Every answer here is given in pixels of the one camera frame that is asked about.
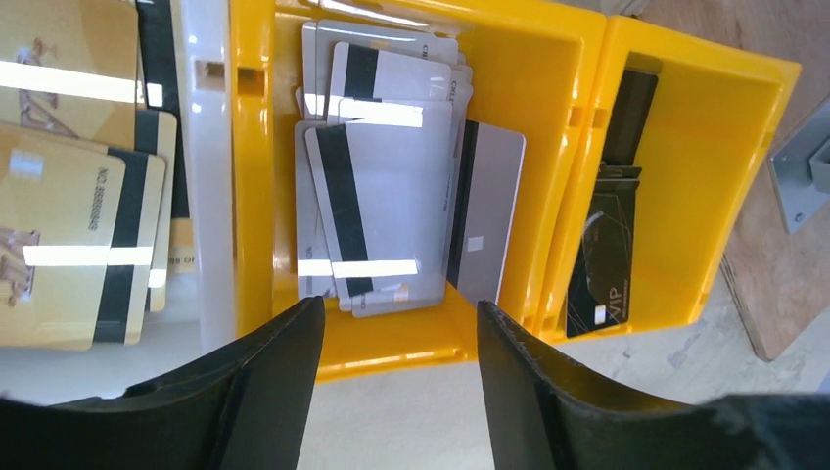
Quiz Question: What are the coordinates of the yellow bin right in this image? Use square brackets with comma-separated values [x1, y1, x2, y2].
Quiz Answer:
[531, 16, 802, 344]

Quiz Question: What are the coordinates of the white plastic bin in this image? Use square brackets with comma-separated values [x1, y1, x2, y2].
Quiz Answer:
[0, 0, 238, 406]

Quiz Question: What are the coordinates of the wooden board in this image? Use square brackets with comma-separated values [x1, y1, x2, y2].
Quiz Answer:
[639, 1, 829, 362]

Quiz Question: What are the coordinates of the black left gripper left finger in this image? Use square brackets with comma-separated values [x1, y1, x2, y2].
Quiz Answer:
[1, 297, 325, 469]

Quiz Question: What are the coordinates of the silver cards stack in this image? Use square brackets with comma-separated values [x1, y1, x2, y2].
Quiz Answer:
[295, 20, 527, 318]

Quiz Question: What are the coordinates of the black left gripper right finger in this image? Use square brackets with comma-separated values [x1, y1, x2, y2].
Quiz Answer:
[477, 301, 829, 469]

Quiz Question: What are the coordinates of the black cards stack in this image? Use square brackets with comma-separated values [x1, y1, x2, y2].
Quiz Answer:
[565, 70, 659, 338]

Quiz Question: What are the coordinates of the metal bracket with knob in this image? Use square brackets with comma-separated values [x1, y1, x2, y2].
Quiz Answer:
[770, 98, 829, 234]

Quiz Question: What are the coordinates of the gold cards stack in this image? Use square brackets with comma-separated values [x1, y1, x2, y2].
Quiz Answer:
[0, 0, 196, 353]

